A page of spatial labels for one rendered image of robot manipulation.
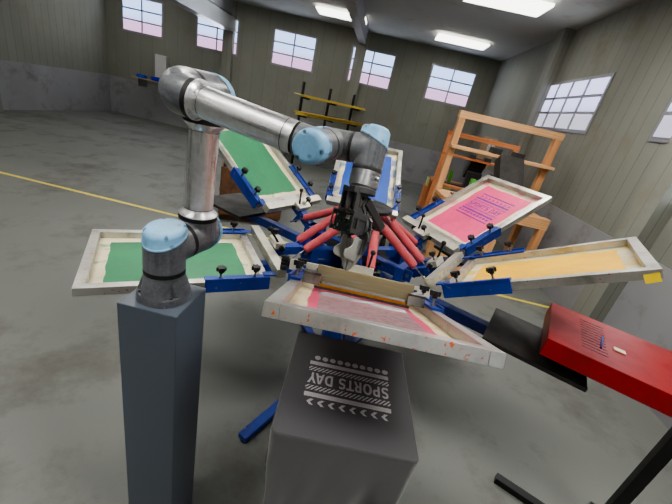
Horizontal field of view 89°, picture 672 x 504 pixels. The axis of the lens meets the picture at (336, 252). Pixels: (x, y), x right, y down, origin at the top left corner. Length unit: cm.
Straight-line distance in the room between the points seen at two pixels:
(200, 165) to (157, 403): 78
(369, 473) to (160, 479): 81
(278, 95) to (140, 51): 452
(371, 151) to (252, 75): 1126
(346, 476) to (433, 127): 1077
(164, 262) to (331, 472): 80
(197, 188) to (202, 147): 12
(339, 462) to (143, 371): 67
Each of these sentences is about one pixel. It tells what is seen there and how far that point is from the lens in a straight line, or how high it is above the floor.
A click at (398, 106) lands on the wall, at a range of 1133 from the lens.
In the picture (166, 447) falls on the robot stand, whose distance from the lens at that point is 150.
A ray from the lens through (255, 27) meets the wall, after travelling 1215.
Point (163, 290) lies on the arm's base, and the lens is 110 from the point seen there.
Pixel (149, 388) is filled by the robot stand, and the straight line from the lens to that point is 132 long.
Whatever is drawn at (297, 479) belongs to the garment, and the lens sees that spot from 129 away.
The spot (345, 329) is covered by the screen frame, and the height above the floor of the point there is 137.
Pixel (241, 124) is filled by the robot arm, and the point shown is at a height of 176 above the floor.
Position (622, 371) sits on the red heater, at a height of 111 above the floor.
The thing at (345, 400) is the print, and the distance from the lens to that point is 125.
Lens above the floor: 184
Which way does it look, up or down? 23 degrees down
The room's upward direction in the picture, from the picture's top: 13 degrees clockwise
